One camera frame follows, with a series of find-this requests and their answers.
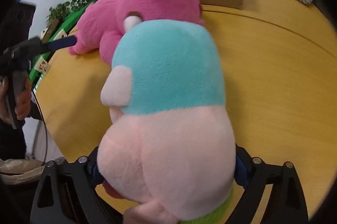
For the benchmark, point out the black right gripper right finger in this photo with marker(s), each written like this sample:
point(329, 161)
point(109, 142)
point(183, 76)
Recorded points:
point(286, 202)

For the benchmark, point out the teal and pink plush toy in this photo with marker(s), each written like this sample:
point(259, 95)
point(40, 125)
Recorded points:
point(171, 146)

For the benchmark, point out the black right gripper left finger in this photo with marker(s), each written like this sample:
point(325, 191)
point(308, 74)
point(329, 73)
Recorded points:
point(66, 193)

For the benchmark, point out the beige paper bag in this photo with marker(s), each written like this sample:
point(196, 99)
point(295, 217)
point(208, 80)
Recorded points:
point(15, 172)

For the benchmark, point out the magenta pink plush bear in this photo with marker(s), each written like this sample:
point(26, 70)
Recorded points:
point(105, 21)

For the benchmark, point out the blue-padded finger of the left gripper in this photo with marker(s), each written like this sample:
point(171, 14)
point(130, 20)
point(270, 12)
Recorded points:
point(61, 43)

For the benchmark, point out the person's left hand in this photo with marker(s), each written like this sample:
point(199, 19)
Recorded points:
point(23, 101)

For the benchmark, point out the green crate with tags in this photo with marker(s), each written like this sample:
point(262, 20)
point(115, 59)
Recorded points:
point(67, 25)

